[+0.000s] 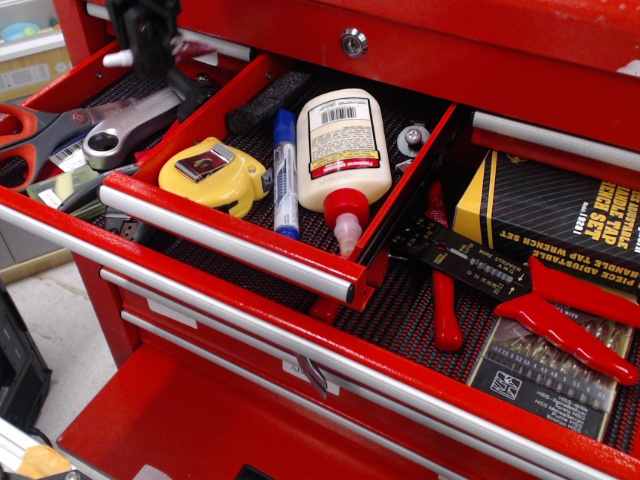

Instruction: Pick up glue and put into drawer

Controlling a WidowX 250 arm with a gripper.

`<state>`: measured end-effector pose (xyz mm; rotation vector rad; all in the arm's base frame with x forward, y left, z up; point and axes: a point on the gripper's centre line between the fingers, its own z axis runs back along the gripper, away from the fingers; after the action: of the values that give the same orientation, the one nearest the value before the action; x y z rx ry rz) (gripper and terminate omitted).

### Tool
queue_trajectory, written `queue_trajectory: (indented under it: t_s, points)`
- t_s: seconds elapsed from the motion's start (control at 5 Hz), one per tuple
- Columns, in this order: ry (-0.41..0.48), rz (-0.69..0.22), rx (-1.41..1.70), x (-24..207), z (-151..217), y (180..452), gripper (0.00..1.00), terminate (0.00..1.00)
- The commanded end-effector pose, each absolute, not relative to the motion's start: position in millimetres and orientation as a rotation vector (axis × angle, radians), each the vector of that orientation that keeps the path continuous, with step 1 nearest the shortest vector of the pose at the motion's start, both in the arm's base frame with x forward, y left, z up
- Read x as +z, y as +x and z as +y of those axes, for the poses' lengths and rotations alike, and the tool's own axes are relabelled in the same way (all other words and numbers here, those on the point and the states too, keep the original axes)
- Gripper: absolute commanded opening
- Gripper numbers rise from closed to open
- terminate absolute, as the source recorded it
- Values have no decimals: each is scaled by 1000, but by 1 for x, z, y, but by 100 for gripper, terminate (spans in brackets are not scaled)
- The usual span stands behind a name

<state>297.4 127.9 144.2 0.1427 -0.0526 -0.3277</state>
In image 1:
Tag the silver round metal part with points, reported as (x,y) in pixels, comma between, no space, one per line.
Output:
(411,139)

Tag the red handled pliers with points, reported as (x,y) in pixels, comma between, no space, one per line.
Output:
(447,333)

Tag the black foam block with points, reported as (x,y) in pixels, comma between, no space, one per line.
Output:
(267,103)

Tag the red handled wire stripper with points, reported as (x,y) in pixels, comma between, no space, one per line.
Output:
(529,293)

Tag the green clear plastic box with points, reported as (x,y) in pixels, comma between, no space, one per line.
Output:
(73,192)

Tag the white wood glue bottle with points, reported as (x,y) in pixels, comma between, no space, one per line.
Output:
(343,165)

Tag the black yellow tap wrench box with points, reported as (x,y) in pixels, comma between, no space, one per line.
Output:
(571,222)

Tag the red glue tube white cap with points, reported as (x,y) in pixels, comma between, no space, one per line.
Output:
(157,58)

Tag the silver cabinet lock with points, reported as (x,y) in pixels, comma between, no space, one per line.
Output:
(354,43)

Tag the orange grey scissors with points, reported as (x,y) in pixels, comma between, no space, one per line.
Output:
(29,137)

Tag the small red open drawer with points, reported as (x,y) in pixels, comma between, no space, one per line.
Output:
(240,231)

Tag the black tool under drawer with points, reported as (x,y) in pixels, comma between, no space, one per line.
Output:
(125,226)

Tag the silver ratchet wrench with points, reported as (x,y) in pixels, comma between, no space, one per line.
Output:
(106,146)

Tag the black box on floor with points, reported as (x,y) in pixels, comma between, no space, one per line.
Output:
(25,376)

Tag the yellow tape measure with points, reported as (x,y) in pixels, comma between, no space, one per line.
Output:
(218,176)

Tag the black utility knife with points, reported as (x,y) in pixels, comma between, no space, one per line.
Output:
(193,93)

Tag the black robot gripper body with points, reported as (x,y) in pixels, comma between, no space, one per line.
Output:
(159,13)

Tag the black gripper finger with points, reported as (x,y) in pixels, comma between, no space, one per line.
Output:
(145,37)

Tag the drill bit set case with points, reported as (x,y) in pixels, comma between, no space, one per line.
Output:
(527,371)

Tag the blue white marker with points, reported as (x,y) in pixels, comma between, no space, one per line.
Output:
(286,218)

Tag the red metal tool chest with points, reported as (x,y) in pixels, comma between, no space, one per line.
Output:
(222,378)

